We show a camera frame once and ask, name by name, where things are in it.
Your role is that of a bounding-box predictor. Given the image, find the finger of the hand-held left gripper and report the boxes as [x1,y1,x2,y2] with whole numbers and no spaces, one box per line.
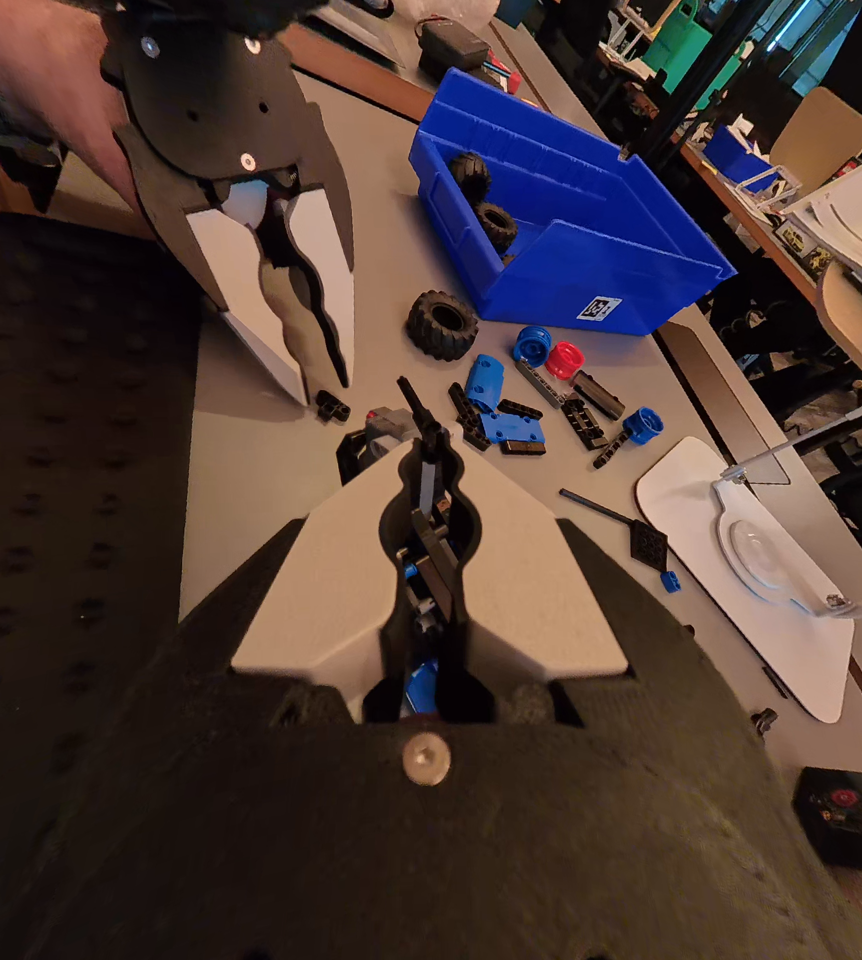
[281,189,357,391]
[185,211,313,408]

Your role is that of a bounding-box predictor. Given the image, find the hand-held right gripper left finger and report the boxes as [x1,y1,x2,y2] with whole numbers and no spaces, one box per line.
[230,437,418,724]

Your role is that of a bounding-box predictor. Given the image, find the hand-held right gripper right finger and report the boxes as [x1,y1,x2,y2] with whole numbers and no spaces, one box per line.
[431,437,630,723]

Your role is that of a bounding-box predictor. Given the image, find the black axle pin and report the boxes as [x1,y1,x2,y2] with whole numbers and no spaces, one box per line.
[396,375,453,451]

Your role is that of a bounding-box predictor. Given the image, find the partly built toy truck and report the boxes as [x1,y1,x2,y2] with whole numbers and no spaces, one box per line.
[335,407,480,717]

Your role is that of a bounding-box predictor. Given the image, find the grey desk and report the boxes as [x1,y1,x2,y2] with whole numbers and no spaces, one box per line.
[179,18,862,781]

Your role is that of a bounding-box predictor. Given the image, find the person's left hand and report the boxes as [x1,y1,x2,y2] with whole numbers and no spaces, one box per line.
[0,0,139,207]

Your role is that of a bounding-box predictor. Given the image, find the thin black axle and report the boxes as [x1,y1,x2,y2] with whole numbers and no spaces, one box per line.
[558,487,638,528]

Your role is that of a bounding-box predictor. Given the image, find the black studded plate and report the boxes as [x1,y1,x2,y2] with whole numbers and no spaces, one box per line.
[629,522,670,565]

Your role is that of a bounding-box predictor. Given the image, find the black rubber tire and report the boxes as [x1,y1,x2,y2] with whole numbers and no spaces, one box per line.
[474,201,519,258]
[406,290,480,363]
[448,151,493,205]

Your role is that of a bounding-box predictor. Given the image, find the short black holed beam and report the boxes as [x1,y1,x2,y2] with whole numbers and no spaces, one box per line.
[592,429,634,471]

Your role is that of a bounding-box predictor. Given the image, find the book stand with white base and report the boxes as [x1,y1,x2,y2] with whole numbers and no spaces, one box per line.
[635,262,862,726]

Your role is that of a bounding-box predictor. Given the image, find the black holed liftarm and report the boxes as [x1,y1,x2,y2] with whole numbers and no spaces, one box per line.
[447,381,493,453]

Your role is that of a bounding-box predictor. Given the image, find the black dimpled mat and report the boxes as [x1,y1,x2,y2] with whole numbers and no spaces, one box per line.
[0,212,203,960]

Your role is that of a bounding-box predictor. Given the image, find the blue curved panel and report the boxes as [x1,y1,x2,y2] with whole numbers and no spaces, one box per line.
[464,354,507,415]

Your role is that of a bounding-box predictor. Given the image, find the dark cylinder piece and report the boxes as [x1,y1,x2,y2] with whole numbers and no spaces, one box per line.
[569,369,628,421]

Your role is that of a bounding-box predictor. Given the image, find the grey holed beam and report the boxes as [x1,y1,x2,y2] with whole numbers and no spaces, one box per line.
[513,357,570,411]

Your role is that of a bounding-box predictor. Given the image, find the blue plastic bin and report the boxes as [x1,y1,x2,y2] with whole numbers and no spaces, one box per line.
[408,67,738,336]

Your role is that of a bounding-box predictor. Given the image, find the black device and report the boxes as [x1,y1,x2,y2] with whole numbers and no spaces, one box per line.
[417,18,493,84]

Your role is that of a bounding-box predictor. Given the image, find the small blue bin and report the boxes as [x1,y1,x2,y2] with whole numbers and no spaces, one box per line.
[701,123,777,185]

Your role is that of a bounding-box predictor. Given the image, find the green container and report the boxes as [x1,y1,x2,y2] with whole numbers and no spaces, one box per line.
[641,0,750,76]

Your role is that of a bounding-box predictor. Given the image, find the black tripod pole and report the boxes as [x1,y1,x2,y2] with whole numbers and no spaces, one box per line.
[652,0,780,151]

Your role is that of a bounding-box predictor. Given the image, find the beige chair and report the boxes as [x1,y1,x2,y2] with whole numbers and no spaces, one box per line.
[768,86,862,198]

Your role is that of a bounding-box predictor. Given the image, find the black frame piece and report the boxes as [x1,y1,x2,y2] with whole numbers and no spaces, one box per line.
[558,395,612,453]

